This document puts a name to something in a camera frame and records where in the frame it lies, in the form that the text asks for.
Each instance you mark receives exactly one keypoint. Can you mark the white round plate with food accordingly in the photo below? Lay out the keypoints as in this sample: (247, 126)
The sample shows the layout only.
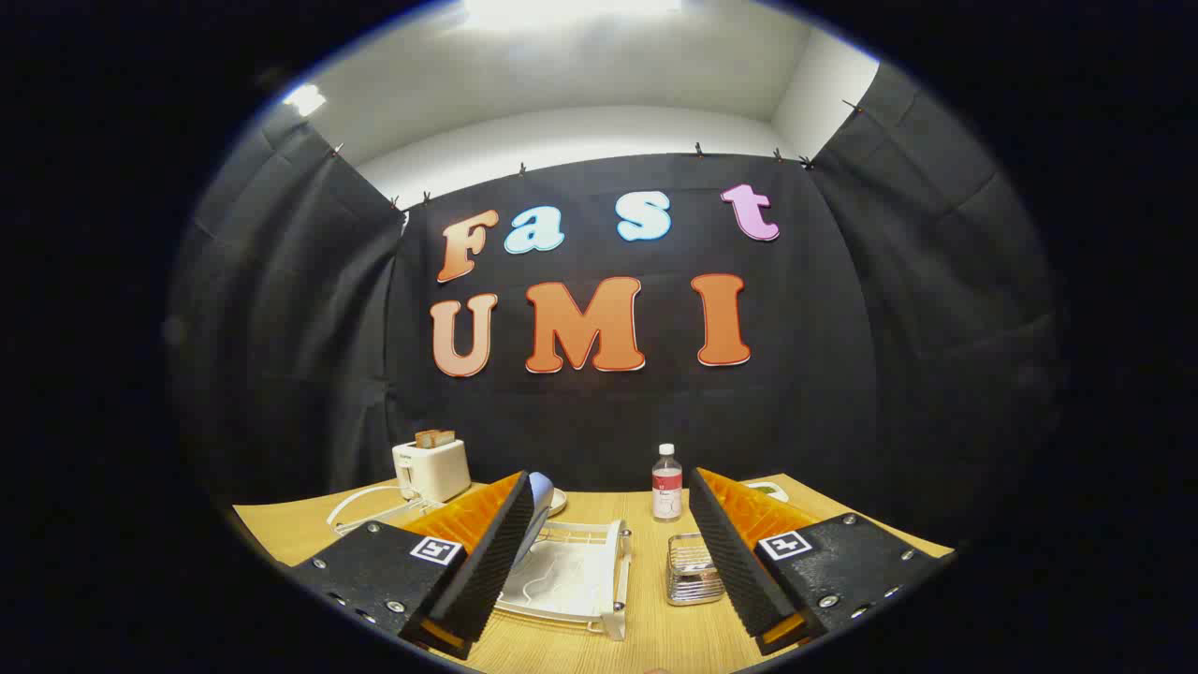
(556, 501)

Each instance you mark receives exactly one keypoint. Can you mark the blue plate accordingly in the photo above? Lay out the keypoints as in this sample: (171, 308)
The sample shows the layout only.
(535, 520)

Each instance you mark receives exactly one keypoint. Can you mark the small white rectangular dish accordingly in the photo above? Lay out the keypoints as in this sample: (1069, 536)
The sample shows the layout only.
(769, 489)

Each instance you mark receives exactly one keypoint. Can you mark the toast slice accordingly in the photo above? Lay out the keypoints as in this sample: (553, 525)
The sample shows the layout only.
(433, 437)

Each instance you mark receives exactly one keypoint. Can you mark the clear plastic bottle red label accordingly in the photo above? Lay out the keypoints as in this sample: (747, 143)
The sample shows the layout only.
(666, 487)

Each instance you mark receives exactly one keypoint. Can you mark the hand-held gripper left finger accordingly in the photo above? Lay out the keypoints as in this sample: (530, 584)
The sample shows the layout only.
(487, 567)

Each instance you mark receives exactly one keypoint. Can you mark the white toaster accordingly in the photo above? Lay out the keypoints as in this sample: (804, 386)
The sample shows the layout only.
(432, 469)

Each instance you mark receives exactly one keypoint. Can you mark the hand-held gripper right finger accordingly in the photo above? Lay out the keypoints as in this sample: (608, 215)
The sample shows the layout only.
(728, 558)

